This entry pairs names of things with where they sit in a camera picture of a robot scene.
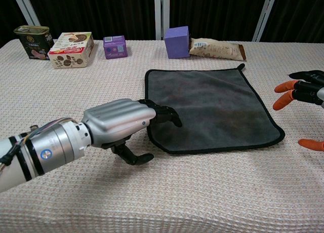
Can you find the dark luncheon meat can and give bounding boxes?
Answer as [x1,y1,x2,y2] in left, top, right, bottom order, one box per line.
[13,25,55,61]

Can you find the black curtain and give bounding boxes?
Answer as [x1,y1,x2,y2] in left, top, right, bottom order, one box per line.
[0,0,324,49]

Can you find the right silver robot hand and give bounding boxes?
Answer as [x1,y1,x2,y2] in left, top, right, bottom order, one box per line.
[272,70,324,152]

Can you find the cookie box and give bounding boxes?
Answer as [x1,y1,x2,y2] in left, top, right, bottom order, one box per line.
[48,31,95,70]

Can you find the plain purple cube box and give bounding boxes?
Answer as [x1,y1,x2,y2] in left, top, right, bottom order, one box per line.
[164,26,191,60]

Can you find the small purple printed box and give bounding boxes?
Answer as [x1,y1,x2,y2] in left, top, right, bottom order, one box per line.
[103,35,128,60]

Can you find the beige waffle tablecloth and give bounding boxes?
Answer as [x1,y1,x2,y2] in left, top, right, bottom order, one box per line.
[0,39,324,233]

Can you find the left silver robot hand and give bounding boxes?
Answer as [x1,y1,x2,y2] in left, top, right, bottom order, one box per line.
[81,98,183,166]

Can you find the grey metal frame post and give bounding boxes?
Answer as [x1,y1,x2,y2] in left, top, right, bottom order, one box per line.
[154,0,171,41]
[252,0,279,43]
[11,0,41,26]

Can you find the black and green cloth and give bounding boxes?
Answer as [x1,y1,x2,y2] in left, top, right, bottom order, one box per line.
[144,63,286,155]

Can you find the beige snack bag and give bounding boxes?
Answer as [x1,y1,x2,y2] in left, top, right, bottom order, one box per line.
[188,37,247,62]

